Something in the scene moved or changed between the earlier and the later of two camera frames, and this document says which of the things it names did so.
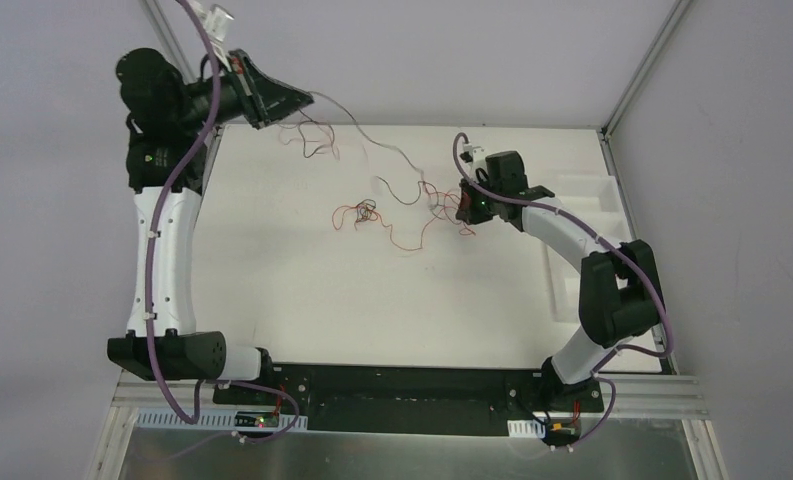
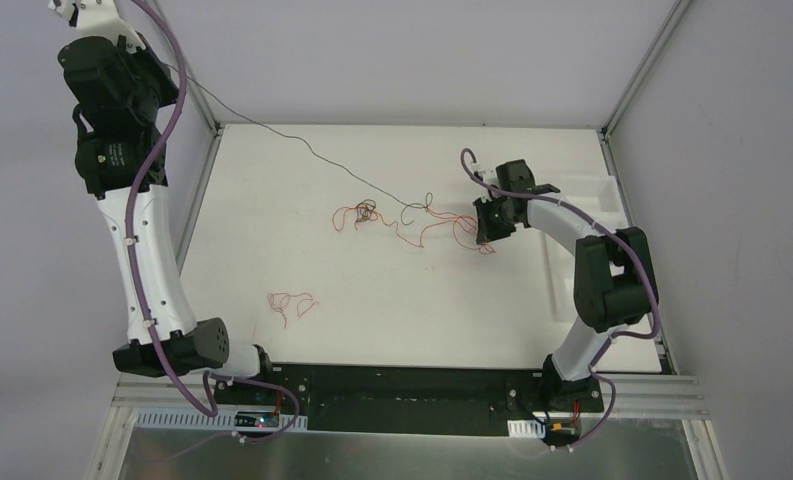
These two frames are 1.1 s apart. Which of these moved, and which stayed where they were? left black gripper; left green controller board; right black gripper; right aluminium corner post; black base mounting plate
Moved: left black gripper; right black gripper
Stayed: right aluminium corner post; left green controller board; black base mounting plate
